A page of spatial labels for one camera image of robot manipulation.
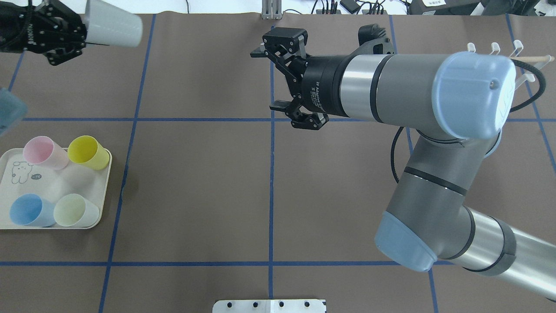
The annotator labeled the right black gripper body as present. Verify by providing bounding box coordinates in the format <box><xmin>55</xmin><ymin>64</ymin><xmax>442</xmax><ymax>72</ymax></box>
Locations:
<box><xmin>285</xmin><ymin>55</ymin><xmax>351</xmax><ymax>117</ymax></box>

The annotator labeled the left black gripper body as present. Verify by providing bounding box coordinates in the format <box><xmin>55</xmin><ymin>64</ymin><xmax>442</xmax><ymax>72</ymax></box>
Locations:
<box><xmin>0</xmin><ymin>3</ymin><xmax>43</xmax><ymax>54</ymax></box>

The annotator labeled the grey cup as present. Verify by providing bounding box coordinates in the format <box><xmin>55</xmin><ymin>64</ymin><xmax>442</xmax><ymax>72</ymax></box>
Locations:
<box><xmin>84</xmin><ymin>0</ymin><xmax>143</xmax><ymax>47</ymax></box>

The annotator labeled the pink cup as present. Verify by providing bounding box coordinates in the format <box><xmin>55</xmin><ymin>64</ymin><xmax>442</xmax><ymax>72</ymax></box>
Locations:
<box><xmin>23</xmin><ymin>136</ymin><xmax>70</xmax><ymax>170</ymax></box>

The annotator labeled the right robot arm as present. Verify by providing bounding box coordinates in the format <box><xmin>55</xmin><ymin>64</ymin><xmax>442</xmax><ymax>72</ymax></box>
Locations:
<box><xmin>250</xmin><ymin>24</ymin><xmax>555</xmax><ymax>301</ymax></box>

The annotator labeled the yellow cup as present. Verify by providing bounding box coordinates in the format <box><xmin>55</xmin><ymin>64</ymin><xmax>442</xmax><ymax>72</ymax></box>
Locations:
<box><xmin>67</xmin><ymin>135</ymin><xmax>110</xmax><ymax>170</ymax></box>

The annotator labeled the cream white cup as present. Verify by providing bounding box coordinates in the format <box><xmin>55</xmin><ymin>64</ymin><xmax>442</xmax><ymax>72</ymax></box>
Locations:
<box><xmin>53</xmin><ymin>193</ymin><xmax>101</xmax><ymax>228</ymax></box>

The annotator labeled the blue cup back row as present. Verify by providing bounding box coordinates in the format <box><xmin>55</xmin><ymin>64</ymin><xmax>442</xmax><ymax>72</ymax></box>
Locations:
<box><xmin>9</xmin><ymin>193</ymin><xmax>56</xmax><ymax>226</ymax></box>

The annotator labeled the wooden rack dowel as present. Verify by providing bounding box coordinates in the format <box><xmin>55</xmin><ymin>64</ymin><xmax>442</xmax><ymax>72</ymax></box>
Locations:
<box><xmin>510</xmin><ymin>55</ymin><xmax>555</xmax><ymax>62</ymax></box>

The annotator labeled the black power adapter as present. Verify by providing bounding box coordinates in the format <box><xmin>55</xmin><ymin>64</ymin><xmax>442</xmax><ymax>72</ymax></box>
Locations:
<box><xmin>340</xmin><ymin>0</ymin><xmax>366</xmax><ymax>14</ymax></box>

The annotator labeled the cream plastic tray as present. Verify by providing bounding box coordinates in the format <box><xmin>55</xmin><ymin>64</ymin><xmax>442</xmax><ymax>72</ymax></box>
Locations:
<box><xmin>0</xmin><ymin>148</ymin><xmax>113</xmax><ymax>230</ymax></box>

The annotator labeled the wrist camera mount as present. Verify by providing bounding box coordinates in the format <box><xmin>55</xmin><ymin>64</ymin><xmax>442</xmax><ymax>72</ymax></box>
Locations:
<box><xmin>353</xmin><ymin>23</ymin><xmax>395</xmax><ymax>55</ymax></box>

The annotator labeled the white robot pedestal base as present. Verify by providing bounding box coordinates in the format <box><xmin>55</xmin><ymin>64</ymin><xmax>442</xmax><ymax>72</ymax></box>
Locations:
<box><xmin>212</xmin><ymin>299</ymin><xmax>327</xmax><ymax>313</ymax></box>

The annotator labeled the white wire cup rack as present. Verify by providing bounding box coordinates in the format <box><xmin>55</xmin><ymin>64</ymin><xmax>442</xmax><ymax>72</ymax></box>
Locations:
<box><xmin>467</xmin><ymin>40</ymin><xmax>549</xmax><ymax>83</ymax></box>

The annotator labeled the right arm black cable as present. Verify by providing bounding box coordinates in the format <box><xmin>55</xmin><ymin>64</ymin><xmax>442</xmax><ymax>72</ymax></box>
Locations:
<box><xmin>390</xmin><ymin>59</ymin><xmax>547</xmax><ymax>185</ymax></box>

